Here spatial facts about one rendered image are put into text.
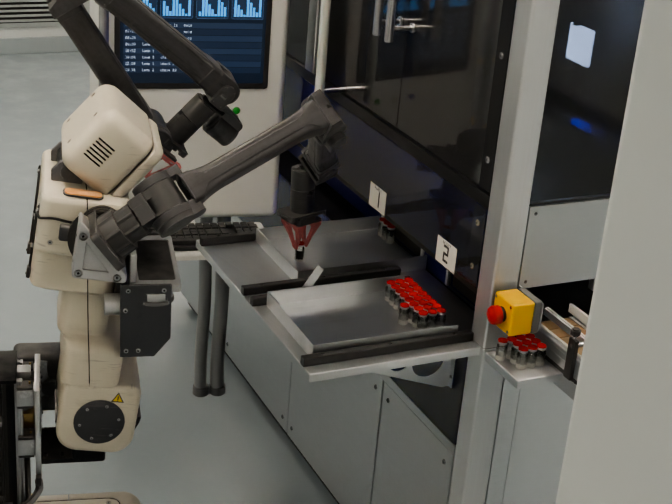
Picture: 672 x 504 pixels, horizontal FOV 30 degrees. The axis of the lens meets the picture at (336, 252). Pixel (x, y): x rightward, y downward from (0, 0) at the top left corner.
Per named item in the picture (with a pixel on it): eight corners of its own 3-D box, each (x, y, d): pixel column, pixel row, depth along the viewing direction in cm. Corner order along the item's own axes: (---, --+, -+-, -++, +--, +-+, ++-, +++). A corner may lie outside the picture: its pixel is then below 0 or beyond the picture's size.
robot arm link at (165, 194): (119, 206, 229) (135, 231, 228) (165, 175, 228) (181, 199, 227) (133, 210, 238) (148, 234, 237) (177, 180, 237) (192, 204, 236)
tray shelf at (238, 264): (368, 227, 329) (369, 220, 329) (510, 349, 272) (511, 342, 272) (195, 246, 310) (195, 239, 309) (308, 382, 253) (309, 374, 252)
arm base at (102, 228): (88, 213, 235) (89, 238, 224) (123, 188, 234) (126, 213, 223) (115, 246, 238) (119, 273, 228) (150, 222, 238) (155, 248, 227)
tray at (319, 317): (402, 288, 292) (403, 274, 291) (456, 339, 271) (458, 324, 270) (266, 305, 279) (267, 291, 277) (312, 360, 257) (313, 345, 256)
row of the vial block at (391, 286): (391, 297, 287) (393, 279, 285) (428, 332, 272) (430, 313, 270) (382, 298, 286) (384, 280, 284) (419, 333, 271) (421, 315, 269)
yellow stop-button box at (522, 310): (519, 317, 265) (524, 286, 262) (538, 332, 259) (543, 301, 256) (489, 322, 262) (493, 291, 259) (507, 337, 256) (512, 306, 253)
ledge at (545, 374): (538, 350, 273) (539, 342, 272) (572, 378, 263) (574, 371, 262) (484, 359, 267) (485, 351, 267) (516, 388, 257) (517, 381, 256)
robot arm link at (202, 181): (331, 72, 241) (360, 115, 240) (318, 98, 254) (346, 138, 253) (132, 185, 228) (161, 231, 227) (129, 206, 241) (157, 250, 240)
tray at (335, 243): (378, 228, 325) (379, 215, 323) (425, 268, 303) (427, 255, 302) (255, 241, 311) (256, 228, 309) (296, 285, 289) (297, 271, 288)
